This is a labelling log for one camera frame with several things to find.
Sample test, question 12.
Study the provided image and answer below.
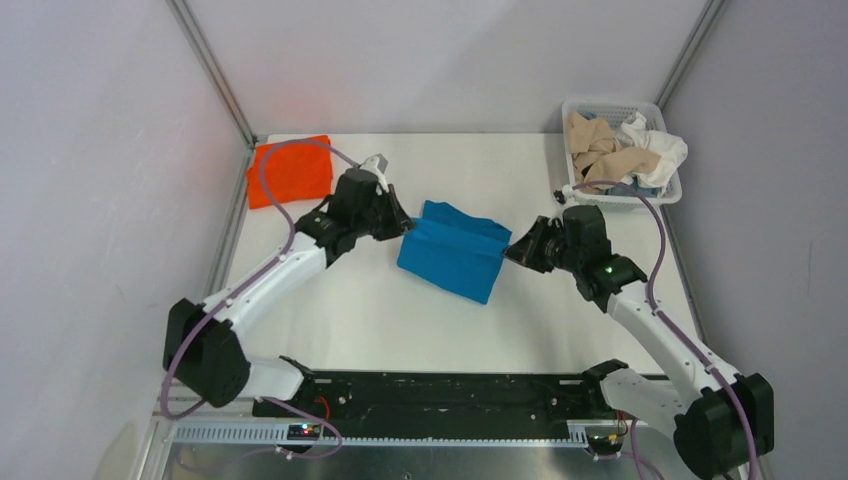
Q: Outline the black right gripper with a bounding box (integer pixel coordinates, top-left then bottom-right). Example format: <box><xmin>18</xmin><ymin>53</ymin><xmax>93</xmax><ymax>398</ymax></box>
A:
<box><xmin>503</xmin><ymin>215</ymin><xmax>583</xmax><ymax>274</ymax></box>

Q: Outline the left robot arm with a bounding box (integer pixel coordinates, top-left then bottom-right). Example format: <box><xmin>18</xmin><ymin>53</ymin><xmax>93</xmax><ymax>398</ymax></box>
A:
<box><xmin>163</xmin><ymin>165</ymin><xmax>415</xmax><ymax>416</ymax></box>

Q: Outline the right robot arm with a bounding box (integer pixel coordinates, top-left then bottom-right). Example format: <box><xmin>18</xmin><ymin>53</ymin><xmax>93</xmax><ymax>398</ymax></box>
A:
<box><xmin>503</xmin><ymin>206</ymin><xmax>775</xmax><ymax>479</ymax></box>

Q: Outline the beige t shirt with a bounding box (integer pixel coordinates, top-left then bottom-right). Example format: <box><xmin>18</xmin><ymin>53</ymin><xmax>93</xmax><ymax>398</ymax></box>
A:
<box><xmin>564</xmin><ymin>110</ymin><xmax>661</xmax><ymax>184</ymax></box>

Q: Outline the folded orange t shirt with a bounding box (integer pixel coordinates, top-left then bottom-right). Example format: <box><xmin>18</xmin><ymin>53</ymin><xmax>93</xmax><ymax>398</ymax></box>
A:
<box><xmin>245</xmin><ymin>143</ymin><xmax>334</xmax><ymax>209</ymax></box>

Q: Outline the light blue t shirt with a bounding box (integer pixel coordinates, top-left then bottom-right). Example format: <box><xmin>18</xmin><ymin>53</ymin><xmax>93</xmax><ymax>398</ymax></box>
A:
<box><xmin>605</xmin><ymin>177</ymin><xmax>663</xmax><ymax>198</ymax></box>

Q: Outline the white plastic laundry basket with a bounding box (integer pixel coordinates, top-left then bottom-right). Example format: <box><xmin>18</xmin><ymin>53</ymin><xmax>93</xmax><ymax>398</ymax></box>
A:
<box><xmin>561</xmin><ymin>99</ymin><xmax>684</xmax><ymax>213</ymax></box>

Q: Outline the right controller board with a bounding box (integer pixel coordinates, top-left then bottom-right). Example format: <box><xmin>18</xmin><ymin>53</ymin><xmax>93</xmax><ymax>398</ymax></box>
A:
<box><xmin>586</xmin><ymin>433</ymin><xmax>628</xmax><ymax>459</ymax></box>

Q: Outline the controller board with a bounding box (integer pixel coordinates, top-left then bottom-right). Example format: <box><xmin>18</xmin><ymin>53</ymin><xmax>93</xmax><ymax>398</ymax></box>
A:
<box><xmin>285</xmin><ymin>423</ymin><xmax>323</xmax><ymax>442</ymax></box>
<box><xmin>586</xmin><ymin>433</ymin><xmax>628</xmax><ymax>459</ymax></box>

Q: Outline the left controller board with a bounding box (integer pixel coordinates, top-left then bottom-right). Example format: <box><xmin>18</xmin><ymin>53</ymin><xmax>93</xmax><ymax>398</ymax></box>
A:
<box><xmin>285</xmin><ymin>423</ymin><xmax>323</xmax><ymax>442</ymax></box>

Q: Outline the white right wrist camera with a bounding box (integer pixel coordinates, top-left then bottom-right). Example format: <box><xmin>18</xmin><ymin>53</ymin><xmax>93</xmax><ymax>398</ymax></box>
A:
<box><xmin>553</xmin><ymin>186</ymin><xmax>575</xmax><ymax>205</ymax></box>

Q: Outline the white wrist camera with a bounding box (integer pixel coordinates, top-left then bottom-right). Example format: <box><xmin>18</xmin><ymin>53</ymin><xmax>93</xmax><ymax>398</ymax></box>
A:
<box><xmin>360</xmin><ymin>154</ymin><xmax>389</xmax><ymax>193</ymax></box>
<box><xmin>553</xmin><ymin>186</ymin><xmax>575</xmax><ymax>205</ymax></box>

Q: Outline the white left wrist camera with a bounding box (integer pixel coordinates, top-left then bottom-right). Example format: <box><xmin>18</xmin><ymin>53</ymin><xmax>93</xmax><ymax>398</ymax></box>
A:
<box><xmin>360</xmin><ymin>154</ymin><xmax>389</xmax><ymax>193</ymax></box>

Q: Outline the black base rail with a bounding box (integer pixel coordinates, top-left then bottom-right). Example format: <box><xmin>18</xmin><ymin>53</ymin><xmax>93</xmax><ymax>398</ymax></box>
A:
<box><xmin>288</xmin><ymin>370</ymin><xmax>622</xmax><ymax>441</ymax></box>

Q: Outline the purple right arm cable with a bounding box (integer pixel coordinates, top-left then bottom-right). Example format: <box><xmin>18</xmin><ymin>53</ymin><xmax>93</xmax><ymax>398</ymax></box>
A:
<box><xmin>566</xmin><ymin>180</ymin><xmax>761</xmax><ymax>480</ymax></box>

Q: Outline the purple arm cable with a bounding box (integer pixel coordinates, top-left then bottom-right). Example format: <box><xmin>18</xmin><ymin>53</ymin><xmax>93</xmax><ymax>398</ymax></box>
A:
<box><xmin>566</xmin><ymin>180</ymin><xmax>761</xmax><ymax>480</ymax></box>
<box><xmin>158</xmin><ymin>139</ymin><xmax>362</xmax><ymax>421</ymax></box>

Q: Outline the left aluminium frame post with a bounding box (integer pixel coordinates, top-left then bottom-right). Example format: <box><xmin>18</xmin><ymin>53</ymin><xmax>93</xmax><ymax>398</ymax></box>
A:
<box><xmin>166</xmin><ymin>0</ymin><xmax>257</xmax><ymax>149</ymax></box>

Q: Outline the aluminium frame post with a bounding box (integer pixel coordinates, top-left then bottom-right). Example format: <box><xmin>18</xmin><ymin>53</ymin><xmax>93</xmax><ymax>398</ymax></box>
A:
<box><xmin>166</xmin><ymin>0</ymin><xmax>257</xmax><ymax>149</ymax></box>
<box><xmin>655</xmin><ymin>0</ymin><xmax>730</xmax><ymax>110</ymax></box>

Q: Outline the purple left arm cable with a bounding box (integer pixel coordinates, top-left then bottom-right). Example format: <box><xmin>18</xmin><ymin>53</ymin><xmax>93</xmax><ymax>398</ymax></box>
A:
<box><xmin>158</xmin><ymin>139</ymin><xmax>362</xmax><ymax>421</ymax></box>

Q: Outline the right aluminium frame post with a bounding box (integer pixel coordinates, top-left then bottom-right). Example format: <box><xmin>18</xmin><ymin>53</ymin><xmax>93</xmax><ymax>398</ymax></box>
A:
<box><xmin>655</xmin><ymin>0</ymin><xmax>730</xmax><ymax>110</ymax></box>

